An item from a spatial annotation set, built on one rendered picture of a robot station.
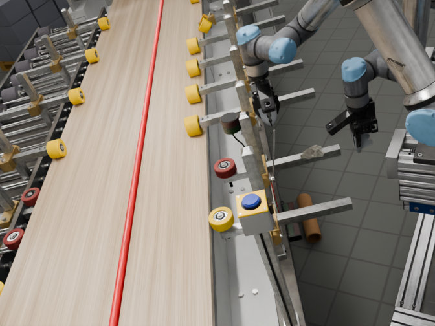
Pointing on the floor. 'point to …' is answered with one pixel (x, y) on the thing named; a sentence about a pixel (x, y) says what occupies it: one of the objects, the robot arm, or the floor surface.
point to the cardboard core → (312, 233)
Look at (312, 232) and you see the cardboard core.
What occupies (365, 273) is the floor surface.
